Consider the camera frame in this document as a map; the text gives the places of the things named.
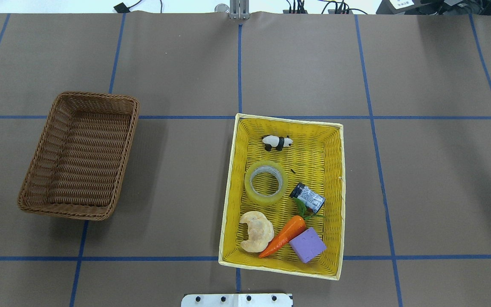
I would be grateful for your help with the yellow woven basket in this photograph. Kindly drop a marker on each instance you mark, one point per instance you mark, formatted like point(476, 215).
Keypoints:
point(316, 158)

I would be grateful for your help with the orange toy carrot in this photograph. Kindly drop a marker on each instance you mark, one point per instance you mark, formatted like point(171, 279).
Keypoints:
point(294, 227)

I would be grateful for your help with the panda figurine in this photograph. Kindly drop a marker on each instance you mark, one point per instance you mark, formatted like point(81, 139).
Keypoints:
point(277, 143)

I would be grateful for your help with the purple foam cube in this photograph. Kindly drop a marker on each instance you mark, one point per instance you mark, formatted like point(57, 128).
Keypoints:
point(308, 245)

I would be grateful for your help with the brown wicker basket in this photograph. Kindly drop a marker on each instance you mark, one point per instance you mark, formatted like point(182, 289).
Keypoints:
point(78, 167)

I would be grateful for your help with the clear tape roll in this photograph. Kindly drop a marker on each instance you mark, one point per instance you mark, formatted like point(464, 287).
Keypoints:
point(265, 182)

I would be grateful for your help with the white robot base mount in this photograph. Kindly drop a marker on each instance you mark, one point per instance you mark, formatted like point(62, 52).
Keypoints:
point(239, 300)

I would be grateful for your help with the aluminium frame post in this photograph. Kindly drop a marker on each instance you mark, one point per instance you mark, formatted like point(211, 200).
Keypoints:
point(239, 10)

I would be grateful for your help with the small black-capped bottle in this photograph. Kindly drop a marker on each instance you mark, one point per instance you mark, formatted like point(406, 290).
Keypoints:
point(307, 199)

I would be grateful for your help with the toy bread croissant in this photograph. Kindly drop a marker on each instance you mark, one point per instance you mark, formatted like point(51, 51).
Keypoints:
point(260, 231)

